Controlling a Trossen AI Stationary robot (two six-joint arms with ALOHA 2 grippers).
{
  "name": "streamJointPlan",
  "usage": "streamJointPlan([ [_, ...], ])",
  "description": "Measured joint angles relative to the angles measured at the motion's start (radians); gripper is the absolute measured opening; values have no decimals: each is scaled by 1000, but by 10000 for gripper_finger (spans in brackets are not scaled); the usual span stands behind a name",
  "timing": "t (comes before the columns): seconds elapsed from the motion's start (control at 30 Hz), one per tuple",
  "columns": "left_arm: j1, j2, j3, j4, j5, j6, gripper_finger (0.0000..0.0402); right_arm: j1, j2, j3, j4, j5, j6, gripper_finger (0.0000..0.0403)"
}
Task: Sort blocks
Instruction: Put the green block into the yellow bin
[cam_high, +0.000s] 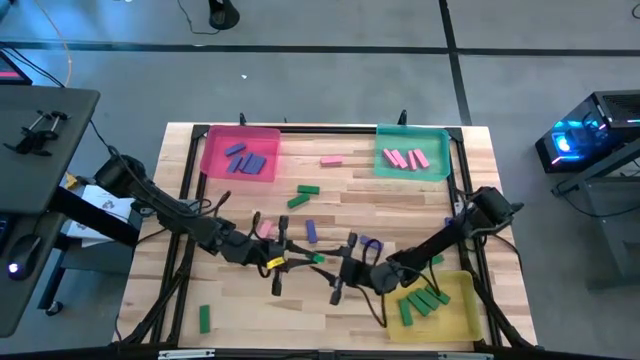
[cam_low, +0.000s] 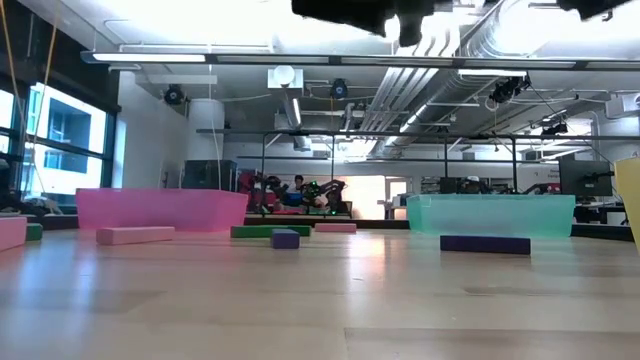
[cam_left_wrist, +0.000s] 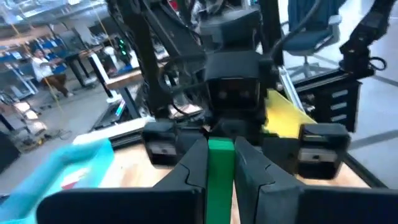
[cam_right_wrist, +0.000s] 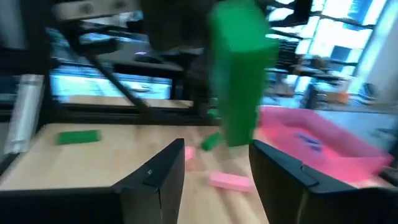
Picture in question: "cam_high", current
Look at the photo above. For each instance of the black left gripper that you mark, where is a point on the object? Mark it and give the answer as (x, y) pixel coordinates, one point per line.
(260, 251)

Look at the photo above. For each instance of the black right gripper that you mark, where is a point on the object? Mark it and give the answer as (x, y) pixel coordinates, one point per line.
(357, 275)

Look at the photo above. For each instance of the pink rectangular block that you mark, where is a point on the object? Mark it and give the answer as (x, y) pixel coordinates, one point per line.
(390, 157)
(412, 160)
(399, 159)
(265, 230)
(421, 158)
(331, 160)

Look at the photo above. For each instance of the yellow translucent plastic bin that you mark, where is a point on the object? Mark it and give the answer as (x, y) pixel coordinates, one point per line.
(460, 325)

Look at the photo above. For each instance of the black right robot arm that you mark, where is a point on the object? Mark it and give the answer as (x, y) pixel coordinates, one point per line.
(440, 242)

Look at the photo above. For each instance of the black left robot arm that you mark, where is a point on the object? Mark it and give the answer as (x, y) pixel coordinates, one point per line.
(170, 212)

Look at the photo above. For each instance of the yellow tape tag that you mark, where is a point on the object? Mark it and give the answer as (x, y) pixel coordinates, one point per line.
(275, 263)

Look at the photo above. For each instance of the pink translucent plastic bin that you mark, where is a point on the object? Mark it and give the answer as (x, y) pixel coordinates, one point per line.
(215, 140)

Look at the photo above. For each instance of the teal translucent plastic bin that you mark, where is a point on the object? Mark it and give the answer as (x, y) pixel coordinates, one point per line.
(435, 145)

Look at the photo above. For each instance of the white paper box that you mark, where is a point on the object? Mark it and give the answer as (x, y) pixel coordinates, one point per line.
(97, 200)

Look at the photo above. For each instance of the small yellow object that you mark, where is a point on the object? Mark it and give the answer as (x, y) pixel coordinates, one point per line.
(71, 181)

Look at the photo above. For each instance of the black caster wheel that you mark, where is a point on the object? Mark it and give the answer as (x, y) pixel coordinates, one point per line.
(52, 307)

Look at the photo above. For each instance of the black stand base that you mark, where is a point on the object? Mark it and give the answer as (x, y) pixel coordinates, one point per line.
(223, 15)

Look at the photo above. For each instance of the dark grey side desk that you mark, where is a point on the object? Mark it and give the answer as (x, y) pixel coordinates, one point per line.
(45, 170)

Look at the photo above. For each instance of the black computer mouse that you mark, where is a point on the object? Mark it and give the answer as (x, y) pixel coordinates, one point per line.
(25, 252)

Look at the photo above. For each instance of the grey metal stand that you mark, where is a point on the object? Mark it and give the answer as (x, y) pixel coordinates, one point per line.
(617, 250)

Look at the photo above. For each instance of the black clamp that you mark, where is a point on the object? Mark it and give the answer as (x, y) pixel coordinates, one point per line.
(35, 135)

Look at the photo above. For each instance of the black computer tower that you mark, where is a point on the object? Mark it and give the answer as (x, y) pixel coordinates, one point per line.
(600, 125)

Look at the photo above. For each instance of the tablet screen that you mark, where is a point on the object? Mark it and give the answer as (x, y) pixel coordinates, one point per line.
(10, 70)

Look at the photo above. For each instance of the black aluminium table frame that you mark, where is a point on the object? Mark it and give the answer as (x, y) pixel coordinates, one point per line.
(325, 129)

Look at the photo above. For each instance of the silver metal bracket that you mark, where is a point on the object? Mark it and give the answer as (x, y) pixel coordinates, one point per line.
(465, 356)
(186, 354)

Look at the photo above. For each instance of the black frame post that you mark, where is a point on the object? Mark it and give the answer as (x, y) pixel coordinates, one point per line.
(242, 119)
(402, 118)

